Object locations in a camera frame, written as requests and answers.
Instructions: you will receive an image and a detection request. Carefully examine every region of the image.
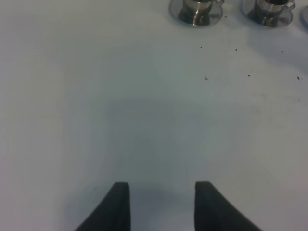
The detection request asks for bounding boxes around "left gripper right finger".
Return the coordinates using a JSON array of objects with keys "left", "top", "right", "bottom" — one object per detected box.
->
[{"left": 194, "top": 181, "right": 260, "bottom": 231}]

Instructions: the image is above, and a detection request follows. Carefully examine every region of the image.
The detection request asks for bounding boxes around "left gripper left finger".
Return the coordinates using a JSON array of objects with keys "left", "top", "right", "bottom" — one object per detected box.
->
[{"left": 76, "top": 182, "right": 131, "bottom": 231}]

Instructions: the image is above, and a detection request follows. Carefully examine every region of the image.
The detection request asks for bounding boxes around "left stainless steel saucer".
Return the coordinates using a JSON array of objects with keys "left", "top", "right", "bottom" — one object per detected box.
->
[{"left": 169, "top": 0, "right": 225, "bottom": 27}]

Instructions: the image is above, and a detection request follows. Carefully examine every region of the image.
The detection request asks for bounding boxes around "left stainless steel teacup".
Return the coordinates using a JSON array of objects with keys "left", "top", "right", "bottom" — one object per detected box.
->
[{"left": 178, "top": 0, "right": 225, "bottom": 26}]

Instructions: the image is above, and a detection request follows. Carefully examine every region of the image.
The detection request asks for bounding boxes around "stainless steel teacup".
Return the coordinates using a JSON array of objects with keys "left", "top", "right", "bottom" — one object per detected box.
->
[
  {"left": 247, "top": 0, "right": 296, "bottom": 27},
  {"left": 178, "top": 0, "right": 225, "bottom": 26}
]

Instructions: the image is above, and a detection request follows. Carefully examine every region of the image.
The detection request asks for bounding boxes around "right stainless steel saucer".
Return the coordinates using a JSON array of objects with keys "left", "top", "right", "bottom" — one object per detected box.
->
[{"left": 239, "top": 0, "right": 295, "bottom": 28}]

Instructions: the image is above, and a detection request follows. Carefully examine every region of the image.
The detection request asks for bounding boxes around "right stainless steel teacup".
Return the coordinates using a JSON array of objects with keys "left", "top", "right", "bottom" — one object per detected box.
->
[{"left": 247, "top": 0, "right": 296, "bottom": 27}]

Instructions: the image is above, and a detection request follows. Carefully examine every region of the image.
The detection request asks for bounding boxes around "teapot stainless steel saucer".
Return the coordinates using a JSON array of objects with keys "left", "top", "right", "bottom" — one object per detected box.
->
[{"left": 300, "top": 5, "right": 308, "bottom": 28}]

